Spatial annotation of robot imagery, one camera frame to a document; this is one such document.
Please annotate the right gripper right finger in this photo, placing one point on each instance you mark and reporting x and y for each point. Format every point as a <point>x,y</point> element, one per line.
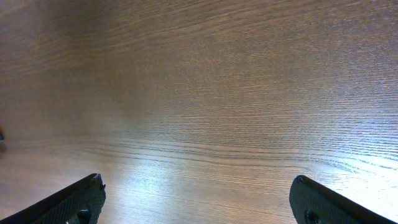
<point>313,203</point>

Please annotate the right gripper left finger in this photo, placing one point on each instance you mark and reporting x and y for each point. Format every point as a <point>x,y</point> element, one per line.
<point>81,202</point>

